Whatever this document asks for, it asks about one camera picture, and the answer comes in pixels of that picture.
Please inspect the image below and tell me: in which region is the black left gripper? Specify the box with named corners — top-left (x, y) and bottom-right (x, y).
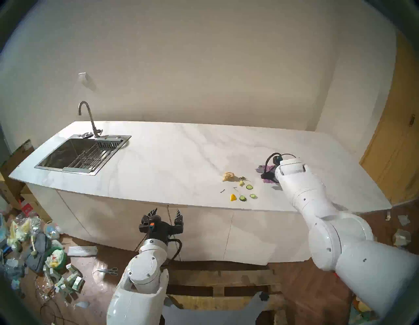
top-left (139, 207), bottom-right (184, 244)

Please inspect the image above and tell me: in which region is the white mesh cloth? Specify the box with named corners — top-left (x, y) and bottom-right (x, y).
top-left (67, 246), bottom-right (98, 257)

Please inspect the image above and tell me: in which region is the white cabinet door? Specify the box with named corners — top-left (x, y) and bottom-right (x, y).
top-left (107, 197), bottom-right (180, 261)
top-left (28, 183), bottom-right (92, 242)
top-left (168, 205), bottom-right (233, 262)
top-left (58, 189), bottom-right (135, 252)

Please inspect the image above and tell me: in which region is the wooden pallet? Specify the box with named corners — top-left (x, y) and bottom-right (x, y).
top-left (164, 269), bottom-right (288, 325)

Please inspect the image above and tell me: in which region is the clear round container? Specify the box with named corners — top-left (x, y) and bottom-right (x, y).
top-left (44, 221), bottom-right (62, 240)

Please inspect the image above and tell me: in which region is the green bowl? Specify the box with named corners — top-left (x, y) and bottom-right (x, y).
top-left (45, 246), bottom-right (67, 271)

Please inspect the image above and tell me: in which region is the stainless steel sink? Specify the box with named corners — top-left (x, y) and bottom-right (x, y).
top-left (34, 134), bottom-right (131, 176)

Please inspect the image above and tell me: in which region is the steel gooseneck faucet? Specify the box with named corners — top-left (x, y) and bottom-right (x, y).
top-left (78, 101), bottom-right (102, 138)

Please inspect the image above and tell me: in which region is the wooden room door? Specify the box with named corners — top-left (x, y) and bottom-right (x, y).
top-left (359, 29), bottom-right (419, 205)

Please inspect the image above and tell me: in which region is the grey fabric pouch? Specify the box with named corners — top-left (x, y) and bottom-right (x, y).
top-left (26, 233), bottom-right (49, 273)

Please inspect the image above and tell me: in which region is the clear plastic box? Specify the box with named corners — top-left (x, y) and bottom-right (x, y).
top-left (393, 229), bottom-right (411, 247)

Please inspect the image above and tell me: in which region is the yellow white plastic bag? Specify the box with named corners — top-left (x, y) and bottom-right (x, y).
top-left (7, 220), bottom-right (30, 251)

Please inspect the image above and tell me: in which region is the brown cardboard box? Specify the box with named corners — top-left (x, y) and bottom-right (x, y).
top-left (0, 139), bottom-right (35, 210)

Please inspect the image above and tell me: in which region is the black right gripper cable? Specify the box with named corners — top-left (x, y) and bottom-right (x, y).
top-left (264, 152), bottom-right (297, 168)

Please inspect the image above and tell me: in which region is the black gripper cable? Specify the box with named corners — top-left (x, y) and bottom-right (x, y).
top-left (164, 239), bottom-right (182, 266)
top-left (264, 152), bottom-right (297, 168)

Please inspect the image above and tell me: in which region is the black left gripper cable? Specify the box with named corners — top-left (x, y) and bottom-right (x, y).
top-left (164, 239), bottom-right (182, 266)

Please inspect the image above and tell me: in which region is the wire sink rack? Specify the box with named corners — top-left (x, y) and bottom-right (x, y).
top-left (67, 144), bottom-right (113, 171)

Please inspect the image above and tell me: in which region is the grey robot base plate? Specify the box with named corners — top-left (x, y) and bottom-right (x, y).
top-left (162, 291), bottom-right (270, 325)

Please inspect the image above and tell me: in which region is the black floor cable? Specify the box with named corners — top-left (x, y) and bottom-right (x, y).
top-left (39, 288), bottom-right (66, 325)

